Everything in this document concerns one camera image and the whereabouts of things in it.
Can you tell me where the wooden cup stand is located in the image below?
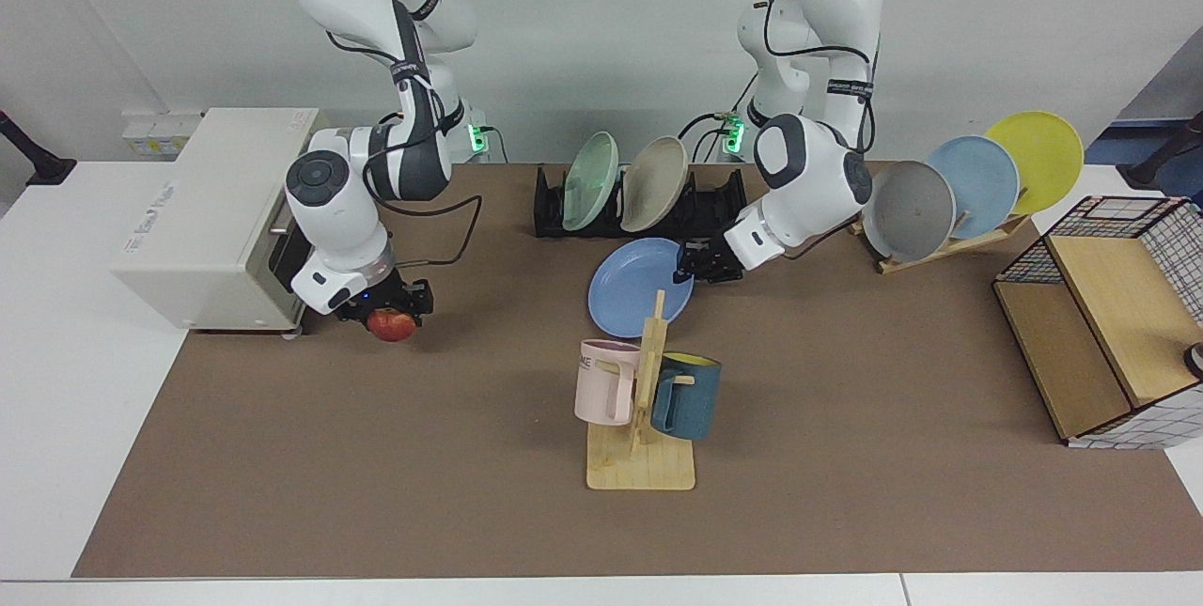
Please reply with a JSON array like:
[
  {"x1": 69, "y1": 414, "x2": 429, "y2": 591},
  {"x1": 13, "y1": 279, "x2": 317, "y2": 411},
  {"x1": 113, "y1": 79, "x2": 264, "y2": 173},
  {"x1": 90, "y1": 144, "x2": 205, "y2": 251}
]
[{"x1": 586, "y1": 289, "x2": 697, "y2": 492}]

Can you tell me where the white wall socket box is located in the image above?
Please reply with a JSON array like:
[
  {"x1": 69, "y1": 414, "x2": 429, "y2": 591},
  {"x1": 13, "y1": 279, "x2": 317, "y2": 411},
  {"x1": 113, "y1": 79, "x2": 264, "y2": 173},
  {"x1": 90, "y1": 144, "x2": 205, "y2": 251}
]
[{"x1": 122, "y1": 111, "x2": 205, "y2": 161}]

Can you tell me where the brown table cloth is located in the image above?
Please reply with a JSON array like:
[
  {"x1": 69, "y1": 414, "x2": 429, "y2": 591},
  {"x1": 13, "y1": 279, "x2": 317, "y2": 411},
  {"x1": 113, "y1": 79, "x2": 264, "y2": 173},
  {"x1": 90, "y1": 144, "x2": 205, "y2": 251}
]
[{"x1": 71, "y1": 162, "x2": 1203, "y2": 579}]

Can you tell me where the black stand foot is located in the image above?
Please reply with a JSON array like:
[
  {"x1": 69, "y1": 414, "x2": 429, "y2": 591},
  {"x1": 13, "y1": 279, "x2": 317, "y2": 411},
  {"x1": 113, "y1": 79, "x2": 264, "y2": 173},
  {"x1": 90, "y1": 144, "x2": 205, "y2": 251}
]
[
  {"x1": 0, "y1": 111, "x2": 78, "y2": 186},
  {"x1": 1117, "y1": 111, "x2": 1203, "y2": 191}
]

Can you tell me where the black dish rack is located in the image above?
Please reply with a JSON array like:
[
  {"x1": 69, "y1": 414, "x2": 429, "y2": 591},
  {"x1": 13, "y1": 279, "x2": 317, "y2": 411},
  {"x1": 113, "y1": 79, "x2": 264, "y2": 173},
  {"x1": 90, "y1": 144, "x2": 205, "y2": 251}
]
[{"x1": 534, "y1": 164, "x2": 750, "y2": 241}]

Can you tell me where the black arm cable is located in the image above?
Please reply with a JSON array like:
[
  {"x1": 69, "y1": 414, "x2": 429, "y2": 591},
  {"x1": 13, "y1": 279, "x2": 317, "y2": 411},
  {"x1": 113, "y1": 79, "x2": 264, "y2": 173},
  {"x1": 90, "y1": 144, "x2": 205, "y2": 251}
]
[
  {"x1": 761, "y1": 0, "x2": 880, "y2": 156},
  {"x1": 324, "y1": 28, "x2": 484, "y2": 267}
]

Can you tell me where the wooden plate rack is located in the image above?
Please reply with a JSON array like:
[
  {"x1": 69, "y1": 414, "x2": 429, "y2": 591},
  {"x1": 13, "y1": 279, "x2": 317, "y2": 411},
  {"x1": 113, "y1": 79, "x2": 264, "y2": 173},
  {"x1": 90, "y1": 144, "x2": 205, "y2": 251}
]
[{"x1": 849, "y1": 211, "x2": 1030, "y2": 275}]

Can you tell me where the beige plate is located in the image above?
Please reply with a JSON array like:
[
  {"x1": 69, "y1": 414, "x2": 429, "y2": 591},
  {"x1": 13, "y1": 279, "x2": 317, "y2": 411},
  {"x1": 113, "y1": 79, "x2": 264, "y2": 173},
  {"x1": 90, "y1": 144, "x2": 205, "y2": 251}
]
[{"x1": 620, "y1": 136, "x2": 691, "y2": 234}]

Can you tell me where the grey plate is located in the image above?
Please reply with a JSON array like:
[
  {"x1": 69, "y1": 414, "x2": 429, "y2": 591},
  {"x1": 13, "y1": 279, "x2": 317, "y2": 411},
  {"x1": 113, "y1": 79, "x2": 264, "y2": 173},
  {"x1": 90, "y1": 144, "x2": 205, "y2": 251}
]
[{"x1": 861, "y1": 161, "x2": 958, "y2": 263}]

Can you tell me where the red yellow apple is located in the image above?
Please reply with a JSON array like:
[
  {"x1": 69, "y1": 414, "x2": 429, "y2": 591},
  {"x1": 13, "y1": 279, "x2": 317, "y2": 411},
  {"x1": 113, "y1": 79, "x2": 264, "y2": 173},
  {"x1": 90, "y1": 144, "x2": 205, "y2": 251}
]
[{"x1": 367, "y1": 307, "x2": 417, "y2": 344}]

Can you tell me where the pale green plate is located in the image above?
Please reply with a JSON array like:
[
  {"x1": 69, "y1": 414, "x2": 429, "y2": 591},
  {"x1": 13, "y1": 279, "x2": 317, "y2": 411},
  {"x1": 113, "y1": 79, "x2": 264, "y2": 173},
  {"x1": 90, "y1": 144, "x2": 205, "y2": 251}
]
[{"x1": 561, "y1": 132, "x2": 621, "y2": 233}]

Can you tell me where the light blue plate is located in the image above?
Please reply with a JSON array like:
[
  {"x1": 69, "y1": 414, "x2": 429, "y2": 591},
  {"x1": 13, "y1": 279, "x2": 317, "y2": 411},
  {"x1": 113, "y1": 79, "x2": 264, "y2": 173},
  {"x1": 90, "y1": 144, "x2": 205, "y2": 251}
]
[{"x1": 926, "y1": 135, "x2": 1021, "y2": 241}]

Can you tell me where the dark teal cup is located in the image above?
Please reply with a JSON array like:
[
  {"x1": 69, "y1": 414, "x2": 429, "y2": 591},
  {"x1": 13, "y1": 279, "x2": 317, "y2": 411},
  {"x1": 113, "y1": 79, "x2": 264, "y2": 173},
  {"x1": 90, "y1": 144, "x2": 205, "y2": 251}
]
[{"x1": 650, "y1": 352, "x2": 723, "y2": 443}]

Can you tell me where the wire basket with wooden floor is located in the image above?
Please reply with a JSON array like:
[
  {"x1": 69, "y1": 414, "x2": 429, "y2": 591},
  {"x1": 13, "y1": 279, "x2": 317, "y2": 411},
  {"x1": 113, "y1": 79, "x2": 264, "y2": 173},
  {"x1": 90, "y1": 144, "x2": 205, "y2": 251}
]
[{"x1": 992, "y1": 195, "x2": 1203, "y2": 450}]

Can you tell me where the pale toaster oven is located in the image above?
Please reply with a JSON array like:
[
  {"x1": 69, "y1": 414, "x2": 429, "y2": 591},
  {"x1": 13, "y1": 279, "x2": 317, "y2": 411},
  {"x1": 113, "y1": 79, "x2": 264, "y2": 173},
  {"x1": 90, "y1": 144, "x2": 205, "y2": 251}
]
[{"x1": 110, "y1": 108, "x2": 325, "y2": 339}]

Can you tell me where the pink cup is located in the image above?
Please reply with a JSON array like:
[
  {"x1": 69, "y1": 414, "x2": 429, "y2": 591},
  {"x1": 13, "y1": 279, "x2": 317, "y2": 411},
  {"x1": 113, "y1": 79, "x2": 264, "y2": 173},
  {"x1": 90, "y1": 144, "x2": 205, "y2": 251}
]
[{"x1": 574, "y1": 339, "x2": 643, "y2": 427}]

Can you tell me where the yellow plate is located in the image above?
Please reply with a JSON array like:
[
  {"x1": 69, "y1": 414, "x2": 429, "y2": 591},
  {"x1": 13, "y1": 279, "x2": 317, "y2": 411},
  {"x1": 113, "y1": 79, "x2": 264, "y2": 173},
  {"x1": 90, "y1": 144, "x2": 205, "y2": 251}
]
[{"x1": 984, "y1": 111, "x2": 1085, "y2": 216}]

